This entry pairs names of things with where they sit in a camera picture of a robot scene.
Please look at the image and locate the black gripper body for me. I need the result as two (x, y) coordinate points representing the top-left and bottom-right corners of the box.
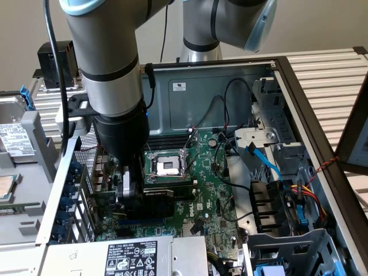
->
(92, 97), (151, 200)

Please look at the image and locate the metal socket cover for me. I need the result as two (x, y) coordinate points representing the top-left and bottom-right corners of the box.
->
(181, 128), (201, 158)

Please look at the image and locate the thin black wire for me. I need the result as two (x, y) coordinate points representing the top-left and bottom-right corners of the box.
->
(214, 137), (251, 192)
(223, 77), (254, 136)
(198, 95), (225, 129)

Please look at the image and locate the black table end cap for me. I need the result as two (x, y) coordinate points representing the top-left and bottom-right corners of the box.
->
(352, 45), (368, 63)

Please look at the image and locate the blue flat SATA wire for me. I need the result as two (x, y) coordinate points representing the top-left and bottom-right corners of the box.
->
(246, 142), (288, 189)

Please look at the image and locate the black green graphics card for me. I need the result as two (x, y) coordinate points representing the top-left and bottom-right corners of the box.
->
(86, 183), (175, 220)

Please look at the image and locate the small finned chipset heatsink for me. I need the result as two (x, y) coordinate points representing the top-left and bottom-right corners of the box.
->
(182, 223), (202, 237)

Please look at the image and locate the grey power supply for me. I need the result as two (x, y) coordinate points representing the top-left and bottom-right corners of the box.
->
(37, 235), (209, 276)

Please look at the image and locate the blue expansion slot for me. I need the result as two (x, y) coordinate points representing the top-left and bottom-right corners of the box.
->
(119, 220), (165, 227)

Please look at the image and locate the thin black hanging cable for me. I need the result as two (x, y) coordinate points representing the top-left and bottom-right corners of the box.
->
(159, 0), (170, 63)

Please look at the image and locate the dark framed side panel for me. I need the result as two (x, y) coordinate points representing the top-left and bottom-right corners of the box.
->
(335, 76), (368, 173)

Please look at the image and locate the blue plastic disk carrier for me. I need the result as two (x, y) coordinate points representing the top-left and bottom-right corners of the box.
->
(254, 263), (288, 276)

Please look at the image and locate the multicolour disk power wire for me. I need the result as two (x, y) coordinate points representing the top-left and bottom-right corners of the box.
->
(283, 178), (330, 229)

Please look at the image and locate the thick black camera cable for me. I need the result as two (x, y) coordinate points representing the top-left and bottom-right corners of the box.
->
(43, 0), (71, 158)

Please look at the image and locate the red black twisted wire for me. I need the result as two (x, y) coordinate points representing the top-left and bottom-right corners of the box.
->
(306, 156), (342, 187)
(79, 144), (116, 185)

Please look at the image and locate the hard disk with blue bracket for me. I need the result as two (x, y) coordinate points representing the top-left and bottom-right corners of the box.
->
(0, 85), (40, 164)

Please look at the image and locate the CPU socket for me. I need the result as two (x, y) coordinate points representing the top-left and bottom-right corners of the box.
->
(143, 149), (193, 184)

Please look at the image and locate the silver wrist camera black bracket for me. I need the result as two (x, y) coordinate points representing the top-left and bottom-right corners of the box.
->
(54, 93), (100, 133)

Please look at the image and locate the silver metal disk bay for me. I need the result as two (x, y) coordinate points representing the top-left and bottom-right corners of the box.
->
(234, 77), (310, 185)

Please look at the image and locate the silver CPU chip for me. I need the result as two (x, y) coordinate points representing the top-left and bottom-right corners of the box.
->
(0, 174), (17, 201)

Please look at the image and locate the grey plastic parts rack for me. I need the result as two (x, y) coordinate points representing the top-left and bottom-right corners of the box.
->
(0, 110), (77, 245)

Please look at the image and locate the black box device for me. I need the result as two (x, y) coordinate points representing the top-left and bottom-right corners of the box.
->
(32, 40), (80, 90)

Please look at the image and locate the blue wire with blue plug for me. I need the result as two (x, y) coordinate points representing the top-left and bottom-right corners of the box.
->
(295, 201), (309, 228)

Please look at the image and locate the grey metal disk bay cage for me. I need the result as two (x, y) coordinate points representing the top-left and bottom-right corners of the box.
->
(243, 228), (350, 276)

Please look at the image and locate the black angled connector cable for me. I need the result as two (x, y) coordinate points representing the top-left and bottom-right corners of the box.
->
(139, 63), (158, 110)

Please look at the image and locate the yellow black wire bundle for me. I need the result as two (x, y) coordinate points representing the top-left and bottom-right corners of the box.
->
(207, 250), (245, 270)

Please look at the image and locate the black plastic fan shroud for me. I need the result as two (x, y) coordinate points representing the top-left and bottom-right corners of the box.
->
(248, 179), (292, 234)

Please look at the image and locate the green RAM stick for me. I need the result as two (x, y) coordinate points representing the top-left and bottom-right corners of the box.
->
(0, 202), (41, 216)
(171, 183), (194, 201)

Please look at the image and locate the grey open PC case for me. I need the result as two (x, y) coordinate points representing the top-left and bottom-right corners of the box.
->
(36, 55), (368, 276)

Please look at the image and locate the green motherboard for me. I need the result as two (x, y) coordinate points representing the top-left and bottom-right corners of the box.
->
(91, 131), (240, 258)

